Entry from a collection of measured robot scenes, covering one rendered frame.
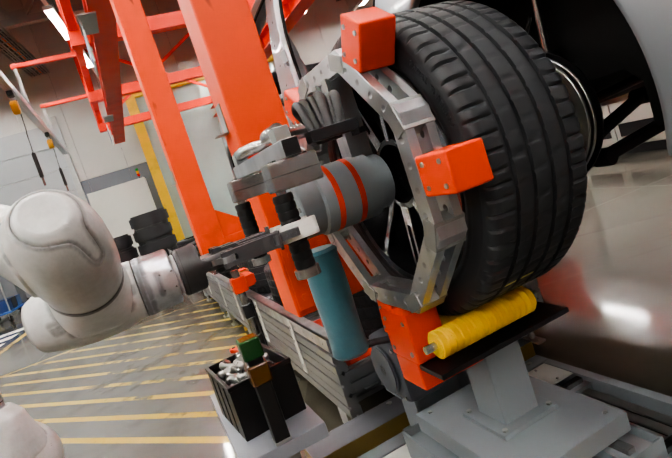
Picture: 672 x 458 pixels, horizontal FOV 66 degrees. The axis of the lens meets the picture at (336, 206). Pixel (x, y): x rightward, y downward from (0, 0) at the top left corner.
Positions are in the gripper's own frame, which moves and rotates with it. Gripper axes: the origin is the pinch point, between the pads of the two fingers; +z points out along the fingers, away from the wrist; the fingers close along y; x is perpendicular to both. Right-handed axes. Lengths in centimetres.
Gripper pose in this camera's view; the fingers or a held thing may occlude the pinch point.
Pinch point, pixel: (295, 229)
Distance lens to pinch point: 88.7
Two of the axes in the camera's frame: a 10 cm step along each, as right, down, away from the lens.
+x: -3.1, -9.5, -0.8
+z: 8.8, -3.2, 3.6
